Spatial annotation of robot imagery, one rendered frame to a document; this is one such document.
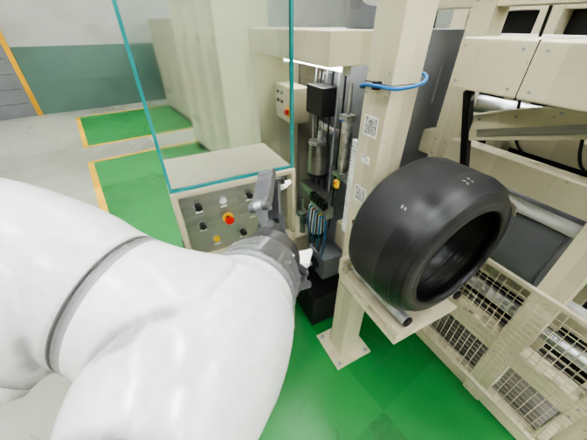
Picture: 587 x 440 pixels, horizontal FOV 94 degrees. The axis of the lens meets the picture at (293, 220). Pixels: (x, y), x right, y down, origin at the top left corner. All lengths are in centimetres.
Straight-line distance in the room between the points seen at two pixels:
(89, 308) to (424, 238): 79
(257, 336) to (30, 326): 12
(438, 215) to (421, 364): 148
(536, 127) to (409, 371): 154
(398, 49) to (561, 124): 55
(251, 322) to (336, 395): 182
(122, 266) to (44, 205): 7
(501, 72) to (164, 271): 108
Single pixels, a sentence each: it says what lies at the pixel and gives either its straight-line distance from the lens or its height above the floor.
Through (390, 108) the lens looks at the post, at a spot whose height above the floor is 159.
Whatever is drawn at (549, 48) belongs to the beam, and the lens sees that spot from 108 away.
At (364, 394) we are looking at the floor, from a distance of 201.
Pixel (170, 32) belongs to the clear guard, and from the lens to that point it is 108.
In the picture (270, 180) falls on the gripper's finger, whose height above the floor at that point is 164.
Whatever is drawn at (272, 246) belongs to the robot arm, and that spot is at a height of 164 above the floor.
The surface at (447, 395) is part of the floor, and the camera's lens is 217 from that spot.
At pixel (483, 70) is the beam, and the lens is 116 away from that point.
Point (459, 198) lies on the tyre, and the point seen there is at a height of 142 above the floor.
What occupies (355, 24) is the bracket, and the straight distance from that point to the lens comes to 164.
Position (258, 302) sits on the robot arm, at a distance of 19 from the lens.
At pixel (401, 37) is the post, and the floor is 179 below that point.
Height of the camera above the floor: 182
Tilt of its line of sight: 36 degrees down
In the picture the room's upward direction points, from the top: straight up
